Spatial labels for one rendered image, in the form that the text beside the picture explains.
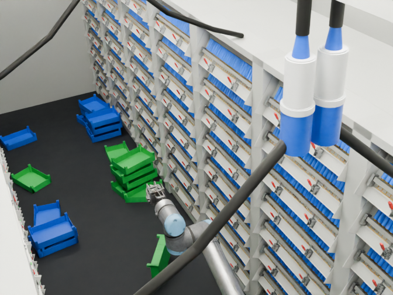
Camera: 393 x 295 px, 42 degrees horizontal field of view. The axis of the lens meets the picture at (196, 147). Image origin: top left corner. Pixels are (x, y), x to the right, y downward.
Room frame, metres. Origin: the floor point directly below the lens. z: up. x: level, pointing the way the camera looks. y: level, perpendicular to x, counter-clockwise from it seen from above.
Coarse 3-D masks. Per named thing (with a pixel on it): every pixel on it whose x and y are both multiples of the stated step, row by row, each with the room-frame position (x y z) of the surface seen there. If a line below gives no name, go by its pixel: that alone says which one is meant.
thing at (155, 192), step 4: (160, 184) 1.94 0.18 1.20; (148, 188) 1.91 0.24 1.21; (152, 188) 1.91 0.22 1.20; (156, 188) 1.91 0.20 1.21; (160, 188) 1.90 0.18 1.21; (148, 192) 1.91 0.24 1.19; (152, 192) 1.88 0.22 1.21; (156, 192) 1.88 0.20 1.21; (160, 192) 1.89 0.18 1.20; (164, 192) 1.90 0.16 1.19; (152, 196) 1.88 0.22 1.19; (156, 196) 1.88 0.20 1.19; (160, 196) 1.84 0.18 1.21; (164, 196) 1.84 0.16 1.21; (152, 200) 1.87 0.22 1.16; (156, 200) 1.88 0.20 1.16; (160, 200) 1.85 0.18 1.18; (152, 204) 1.88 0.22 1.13
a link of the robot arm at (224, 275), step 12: (192, 228) 1.74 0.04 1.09; (204, 228) 1.74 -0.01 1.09; (216, 240) 1.71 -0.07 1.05; (204, 252) 1.66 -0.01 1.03; (216, 252) 1.64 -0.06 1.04; (216, 264) 1.59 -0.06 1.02; (228, 264) 1.60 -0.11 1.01; (216, 276) 1.55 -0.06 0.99; (228, 276) 1.53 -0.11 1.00; (228, 288) 1.49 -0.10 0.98; (240, 288) 1.50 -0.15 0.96
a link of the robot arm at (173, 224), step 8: (160, 208) 1.77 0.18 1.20; (168, 208) 1.76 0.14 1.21; (176, 208) 1.78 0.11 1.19; (160, 216) 1.74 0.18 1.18; (168, 216) 1.70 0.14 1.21; (176, 216) 1.70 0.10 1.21; (168, 224) 1.67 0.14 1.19; (176, 224) 1.68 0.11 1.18; (184, 224) 1.69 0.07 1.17; (168, 232) 1.66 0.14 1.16; (176, 232) 1.67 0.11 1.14
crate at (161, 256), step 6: (162, 240) 2.63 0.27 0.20; (162, 246) 2.56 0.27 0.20; (156, 252) 2.51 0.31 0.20; (162, 252) 2.51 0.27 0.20; (168, 252) 2.64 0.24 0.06; (156, 258) 2.46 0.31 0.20; (162, 258) 2.49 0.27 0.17; (168, 258) 2.63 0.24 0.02; (150, 264) 2.41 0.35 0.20; (156, 264) 2.41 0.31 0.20; (162, 264) 2.47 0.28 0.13; (156, 270) 2.39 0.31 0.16
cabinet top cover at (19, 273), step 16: (0, 176) 1.34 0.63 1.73; (0, 192) 1.26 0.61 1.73; (0, 208) 1.18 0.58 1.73; (0, 224) 1.11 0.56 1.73; (16, 224) 1.10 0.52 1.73; (0, 240) 1.04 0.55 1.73; (16, 240) 1.04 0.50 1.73; (0, 256) 0.98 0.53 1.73; (16, 256) 0.97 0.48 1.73; (0, 272) 0.92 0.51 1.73; (16, 272) 0.92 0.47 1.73; (0, 288) 0.87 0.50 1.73; (16, 288) 0.87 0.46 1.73; (32, 288) 0.86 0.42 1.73
